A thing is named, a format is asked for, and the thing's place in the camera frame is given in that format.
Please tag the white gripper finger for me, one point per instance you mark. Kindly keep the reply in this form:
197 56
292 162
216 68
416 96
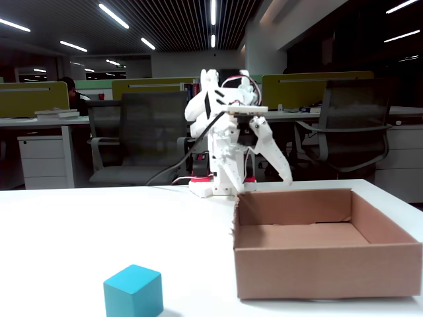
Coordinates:
272 152
229 173

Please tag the blue cube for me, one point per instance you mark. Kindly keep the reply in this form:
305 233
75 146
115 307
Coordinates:
132 294

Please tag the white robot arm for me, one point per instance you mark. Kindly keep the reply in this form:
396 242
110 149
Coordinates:
198 112

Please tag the white red robot base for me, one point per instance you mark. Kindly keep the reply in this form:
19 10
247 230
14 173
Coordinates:
201 190

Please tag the brown cardboard box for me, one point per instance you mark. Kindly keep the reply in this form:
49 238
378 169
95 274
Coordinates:
324 270

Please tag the flat blue book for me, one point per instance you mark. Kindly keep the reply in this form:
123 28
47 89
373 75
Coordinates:
309 109

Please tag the row of upright books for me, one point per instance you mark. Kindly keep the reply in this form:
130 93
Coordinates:
191 90

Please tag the olive desk partition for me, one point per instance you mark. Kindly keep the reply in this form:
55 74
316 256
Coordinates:
148 85
297 92
29 99

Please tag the grey mesh office chair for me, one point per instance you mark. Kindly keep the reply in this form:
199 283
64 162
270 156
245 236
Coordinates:
148 132
357 112

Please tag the ceiling strip light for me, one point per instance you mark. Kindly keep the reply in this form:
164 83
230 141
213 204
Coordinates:
148 43
73 46
13 24
213 11
114 16
401 36
213 41
401 6

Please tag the white drawer cabinet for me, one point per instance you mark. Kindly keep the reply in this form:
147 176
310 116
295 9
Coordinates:
401 158
43 162

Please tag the white office desk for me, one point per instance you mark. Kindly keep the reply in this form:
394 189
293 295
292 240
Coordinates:
406 112
49 121

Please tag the seated person dark hair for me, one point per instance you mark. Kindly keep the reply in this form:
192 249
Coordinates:
74 95

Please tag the stack of books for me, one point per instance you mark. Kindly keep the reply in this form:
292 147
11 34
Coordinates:
57 113

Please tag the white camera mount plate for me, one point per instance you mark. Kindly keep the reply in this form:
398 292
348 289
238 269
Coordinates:
248 108

